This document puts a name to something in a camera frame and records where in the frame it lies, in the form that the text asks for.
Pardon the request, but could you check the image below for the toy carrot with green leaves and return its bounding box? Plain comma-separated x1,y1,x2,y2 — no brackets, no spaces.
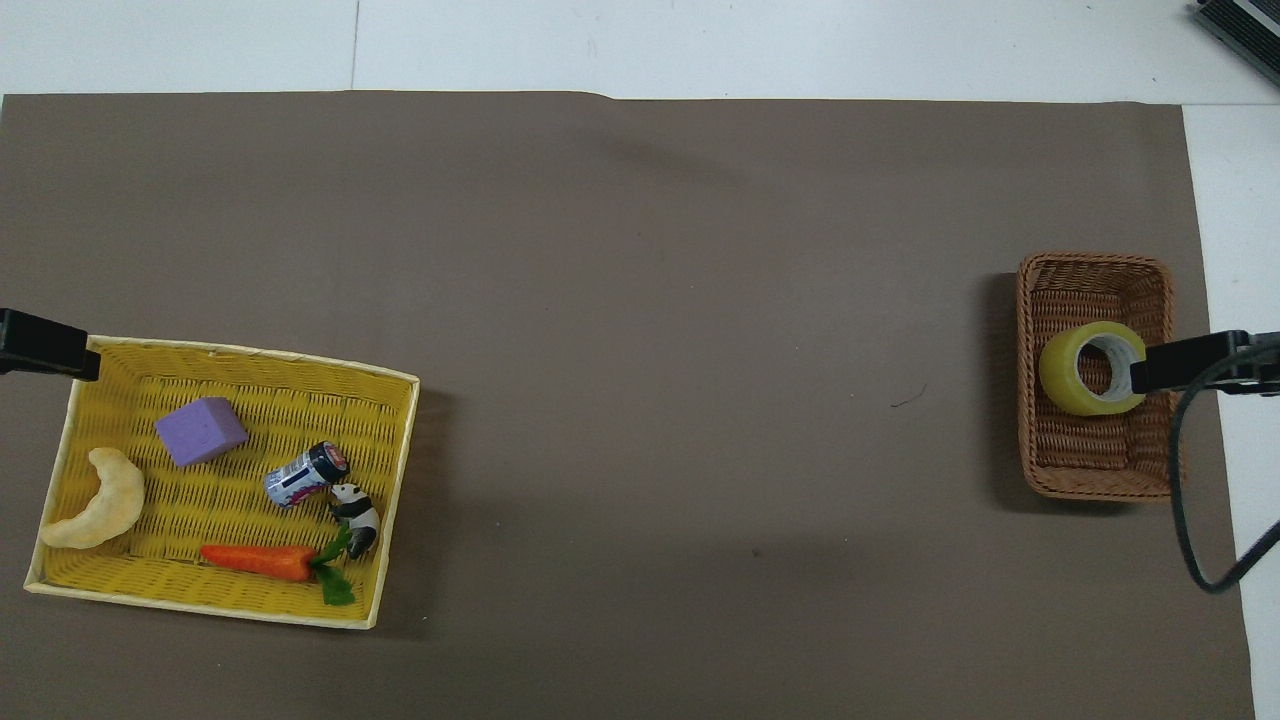
199,525,357,607

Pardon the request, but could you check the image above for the black cable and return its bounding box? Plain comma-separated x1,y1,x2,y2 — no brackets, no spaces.
1168,345,1280,595

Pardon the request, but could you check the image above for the panda figurine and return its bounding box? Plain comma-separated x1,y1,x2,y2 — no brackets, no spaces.
329,482,382,561

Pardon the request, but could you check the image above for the yellow woven rectangular basket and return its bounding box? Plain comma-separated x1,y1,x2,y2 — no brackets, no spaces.
23,335,421,631

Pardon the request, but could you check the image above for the purple foam block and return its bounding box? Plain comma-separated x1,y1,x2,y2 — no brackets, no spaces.
154,396,250,468

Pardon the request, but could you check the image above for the brown wicker basket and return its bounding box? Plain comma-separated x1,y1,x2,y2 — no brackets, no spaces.
1015,251,1177,503

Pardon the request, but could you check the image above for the yellow-green tape roll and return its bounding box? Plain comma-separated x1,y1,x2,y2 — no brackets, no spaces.
1038,321,1148,417

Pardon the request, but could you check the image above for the crescent-shaped toy bread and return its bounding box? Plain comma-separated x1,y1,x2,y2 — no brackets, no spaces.
40,447,146,550

